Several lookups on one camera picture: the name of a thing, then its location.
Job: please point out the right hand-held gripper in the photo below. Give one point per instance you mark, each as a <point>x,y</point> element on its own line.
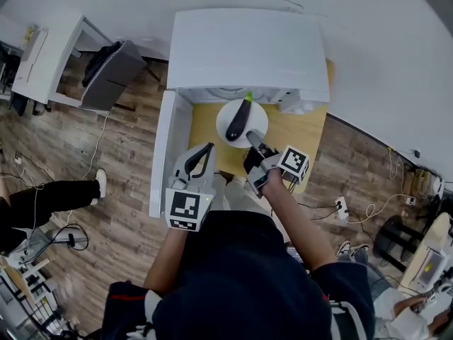
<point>293,161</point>

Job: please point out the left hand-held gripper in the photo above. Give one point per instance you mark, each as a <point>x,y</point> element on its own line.
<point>184,207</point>

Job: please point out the white round plate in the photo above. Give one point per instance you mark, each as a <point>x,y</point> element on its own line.
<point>258,119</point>

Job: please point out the purple eggplant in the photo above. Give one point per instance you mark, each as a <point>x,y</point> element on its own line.
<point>239,119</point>

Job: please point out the white microwave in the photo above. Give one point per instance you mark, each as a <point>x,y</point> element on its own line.
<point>247,48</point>

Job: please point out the person's left forearm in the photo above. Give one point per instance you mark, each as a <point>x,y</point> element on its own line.
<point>166,260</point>

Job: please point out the person's right forearm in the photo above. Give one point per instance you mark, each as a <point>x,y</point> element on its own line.
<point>293,218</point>

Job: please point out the person's light trousers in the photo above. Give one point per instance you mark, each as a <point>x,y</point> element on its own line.
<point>244,197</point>

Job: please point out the light wooden table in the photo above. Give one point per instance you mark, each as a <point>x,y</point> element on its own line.
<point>301,136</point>

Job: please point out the white power strip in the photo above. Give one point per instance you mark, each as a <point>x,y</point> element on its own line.
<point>341,207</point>

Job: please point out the person's dark shirt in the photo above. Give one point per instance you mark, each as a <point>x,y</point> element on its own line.
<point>240,278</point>

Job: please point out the grey chair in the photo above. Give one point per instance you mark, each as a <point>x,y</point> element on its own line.
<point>113,80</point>

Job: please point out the black jacket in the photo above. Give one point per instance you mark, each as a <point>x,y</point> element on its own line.
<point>99,62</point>

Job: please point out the small white adapter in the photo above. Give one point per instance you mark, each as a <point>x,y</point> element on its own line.
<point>411,200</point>

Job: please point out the white desk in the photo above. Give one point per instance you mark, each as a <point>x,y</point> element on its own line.
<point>53,59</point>

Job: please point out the beige round table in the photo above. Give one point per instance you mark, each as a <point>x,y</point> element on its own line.
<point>439,239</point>

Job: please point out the white flat device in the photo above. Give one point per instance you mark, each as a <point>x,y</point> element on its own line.
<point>32,55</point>

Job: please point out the metal rack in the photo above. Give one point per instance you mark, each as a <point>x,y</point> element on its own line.
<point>24,303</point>

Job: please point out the small yellow object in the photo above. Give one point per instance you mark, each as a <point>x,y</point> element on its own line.
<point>30,33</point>

